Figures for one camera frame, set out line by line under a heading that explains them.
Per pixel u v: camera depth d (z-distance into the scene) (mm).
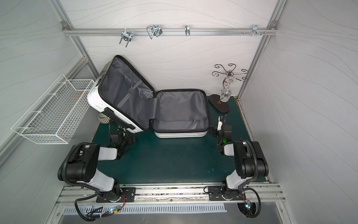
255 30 764
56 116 689
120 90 900
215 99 1186
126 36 784
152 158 932
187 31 782
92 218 671
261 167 452
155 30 766
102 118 984
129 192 733
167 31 778
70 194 759
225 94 964
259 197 703
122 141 771
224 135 725
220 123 841
